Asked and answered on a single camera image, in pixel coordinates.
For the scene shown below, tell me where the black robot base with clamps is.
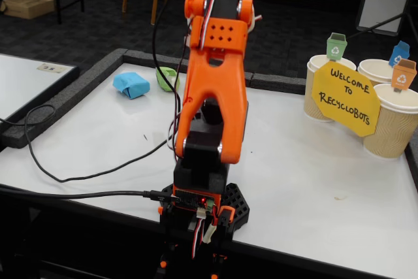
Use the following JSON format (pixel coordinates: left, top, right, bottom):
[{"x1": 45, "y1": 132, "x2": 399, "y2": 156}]
[{"x1": 156, "y1": 180, "x2": 251, "y2": 279}]

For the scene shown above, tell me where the green paper ball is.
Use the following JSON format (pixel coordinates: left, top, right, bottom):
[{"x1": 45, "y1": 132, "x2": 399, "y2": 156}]
[{"x1": 155, "y1": 66, "x2": 181, "y2": 93}]

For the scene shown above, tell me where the orange controller board housing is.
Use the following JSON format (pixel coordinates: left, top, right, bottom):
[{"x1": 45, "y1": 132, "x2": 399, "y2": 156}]
[{"x1": 172, "y1": 186, "x2": 223, "y2": 211}]

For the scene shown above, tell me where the short black foam strip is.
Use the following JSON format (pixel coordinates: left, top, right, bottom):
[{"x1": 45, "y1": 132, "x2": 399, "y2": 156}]
[{"x1": 251, "y1": 72, "x2": 307, "y2": 95}]

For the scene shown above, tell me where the blue paper ball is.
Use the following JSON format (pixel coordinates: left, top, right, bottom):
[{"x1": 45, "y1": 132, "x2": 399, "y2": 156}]
[{"x1": 112, "y1": 71, "x2": 151, "y2": 100}]

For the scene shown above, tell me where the long black foam strip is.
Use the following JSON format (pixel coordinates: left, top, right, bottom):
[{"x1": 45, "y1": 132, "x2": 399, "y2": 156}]
[
  {"x1": 1, "y1": 48, "x2": 128, "y2": 149},
  {"x1": 122, "y1": 49, "x2": 254, "y2": 87}
]

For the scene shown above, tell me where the paper cup with green tag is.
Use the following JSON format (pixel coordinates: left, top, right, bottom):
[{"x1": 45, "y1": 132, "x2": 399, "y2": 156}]
[{"x1": 303, "y1": 55, "x2": 357, "y2": 123}]

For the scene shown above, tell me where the yellow welcome sign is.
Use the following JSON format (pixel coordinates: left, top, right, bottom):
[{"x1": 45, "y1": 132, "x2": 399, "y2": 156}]
[{"x1": 311, "y1": 61, "x2": 381, "y2": 137}]

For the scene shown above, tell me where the green recycling bin tag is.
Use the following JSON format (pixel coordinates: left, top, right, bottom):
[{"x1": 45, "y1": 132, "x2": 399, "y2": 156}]
[{"x1": 326, "y1": 32, "x2": 348, "y2": 63}]

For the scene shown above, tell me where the small paper label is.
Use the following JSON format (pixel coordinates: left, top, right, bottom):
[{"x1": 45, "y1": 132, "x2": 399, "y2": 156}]
[{"x1": 37, "y1": 63, "x2": 68, "y2": 74}]

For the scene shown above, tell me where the paper cup with blue tag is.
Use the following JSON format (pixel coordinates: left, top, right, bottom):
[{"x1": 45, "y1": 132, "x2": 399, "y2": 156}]
[{"x1": 357, "y1": 59, "x2": 406, "y2": 87}]

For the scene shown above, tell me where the paper cup with orange tag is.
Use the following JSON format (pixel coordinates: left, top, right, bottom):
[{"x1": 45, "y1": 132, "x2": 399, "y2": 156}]
[{"x1": 362, "y1": 83, "x2": 418, "y2": 159}]

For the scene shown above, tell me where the orange recycling bin tag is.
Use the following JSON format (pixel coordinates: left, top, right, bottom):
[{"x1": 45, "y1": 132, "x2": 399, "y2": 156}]
[{"x1": 391, "y1": 58, "x2": 418, "y2": 93}]

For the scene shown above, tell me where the blue recycling bin tag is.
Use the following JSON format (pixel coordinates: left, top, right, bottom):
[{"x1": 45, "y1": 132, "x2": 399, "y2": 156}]
[{"x1": 388, "y1": 41, "x2": 411, "y2": 67}]

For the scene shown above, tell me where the cardboard box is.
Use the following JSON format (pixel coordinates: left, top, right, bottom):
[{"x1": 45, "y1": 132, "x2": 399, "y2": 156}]
[{"x1": 0, "y1": 0, "x2": 56, "y2": 20}]

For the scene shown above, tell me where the red white black servo wire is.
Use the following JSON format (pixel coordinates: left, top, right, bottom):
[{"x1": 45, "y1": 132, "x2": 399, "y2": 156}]
[{"x1": 191, "y1": 216, "x2": 213, "y2": 259}]

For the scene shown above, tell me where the thick black USB cable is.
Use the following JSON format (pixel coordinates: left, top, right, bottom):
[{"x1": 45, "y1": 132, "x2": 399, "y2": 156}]
[{"x1": 0, "y1": 183, "x2": 179, "y2": 203}]

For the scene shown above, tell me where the thin black camera cable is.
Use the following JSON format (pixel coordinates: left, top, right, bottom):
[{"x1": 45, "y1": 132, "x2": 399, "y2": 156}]
[{"x1": 0, "y1": 0, "x2": 205, "y2": 184}]

